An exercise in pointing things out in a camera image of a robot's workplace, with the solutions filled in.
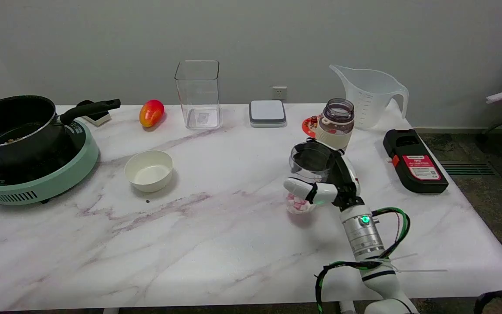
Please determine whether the white grey kitchen scale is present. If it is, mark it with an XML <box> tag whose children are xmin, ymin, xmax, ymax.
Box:
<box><xmin>249</xmin><ymin>100</ymin><xmax>287</xmax><ymax>128</ymax></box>

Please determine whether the clear plastic cup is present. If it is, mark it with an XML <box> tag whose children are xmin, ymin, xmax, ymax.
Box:
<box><xmin>285</xmin><ymin>142</ymin><xmax>337</xmax><ymax>215</ymax></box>

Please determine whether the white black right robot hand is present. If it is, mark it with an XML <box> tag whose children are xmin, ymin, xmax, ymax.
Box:
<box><xmin>284</xmin><ymin>139</ymin><xmax>363</xmax><ymax>211</ymax></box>

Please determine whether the clear measuring jug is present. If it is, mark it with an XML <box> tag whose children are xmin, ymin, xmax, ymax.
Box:
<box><xmin>329</xmin><ymin>65</ymin><xmax>409</xmax><ymax>130</ymax></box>

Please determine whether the white black power adapter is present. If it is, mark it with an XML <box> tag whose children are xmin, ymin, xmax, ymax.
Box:
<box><xmin>77</xmin><ymin>100</ymin><xmax>112</xmax><ymax>127</ymax></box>

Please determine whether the clear square plastic container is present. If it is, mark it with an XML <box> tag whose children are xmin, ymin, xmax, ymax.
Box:
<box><xmin>174</xmin><ymin>60</ymin><xmax>223</xmax><ymax>130</ymax></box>

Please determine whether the floor vent grille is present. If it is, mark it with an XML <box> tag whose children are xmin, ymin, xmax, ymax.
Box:
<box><xmin>439</xmin><ymin>161</ymin><xmax>495</xmax><ymax>176</ymax></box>

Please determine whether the green black robot cable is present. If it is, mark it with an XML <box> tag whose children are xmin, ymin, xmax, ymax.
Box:
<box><xmin>314</xmin><ymin>207</ymin><xmax>410</xmax><ymax>314</ymax></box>

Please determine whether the white bowl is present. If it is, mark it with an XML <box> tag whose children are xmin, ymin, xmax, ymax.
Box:
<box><xmin>124</xmin><ymin>150</ymin><xmax>174</xmax><ymax>193</ymax></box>

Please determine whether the black box with red label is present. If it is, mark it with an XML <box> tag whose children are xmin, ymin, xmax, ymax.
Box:
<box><xmin>383</xmin><ymin>129</ymin><xmax>449</xmax><ymax>194</ymax></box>

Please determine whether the black saucepan with handle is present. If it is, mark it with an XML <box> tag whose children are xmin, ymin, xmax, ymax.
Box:
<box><xmin>0</xmin><ymin>95</ymin><xmax>121</xmax><ymax>169</ymax></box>

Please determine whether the green induction cooker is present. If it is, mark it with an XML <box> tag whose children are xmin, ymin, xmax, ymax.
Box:
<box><xmin>0</xmin><ymin>119</ymin><xmax>100</xmax><ymax>205</ymax></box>

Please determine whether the purple water bottle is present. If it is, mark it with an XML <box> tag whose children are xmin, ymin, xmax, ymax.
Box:
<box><xmin>316</xmin><ymin>98</ymin><xmax>355</xmax><ymax>151</ymax></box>

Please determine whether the red yellow mango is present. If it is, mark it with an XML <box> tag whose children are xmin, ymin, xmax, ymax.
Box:
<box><xmin>139</xmin><ymin>99</ymin><xmax>165</xmax><ymax>128</ymax></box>

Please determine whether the pink white candy pile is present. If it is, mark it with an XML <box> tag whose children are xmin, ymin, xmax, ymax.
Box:
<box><xmin>287</xmin><ymin>194</ymin><xmax>317</xmax><ymax>214</ymax></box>

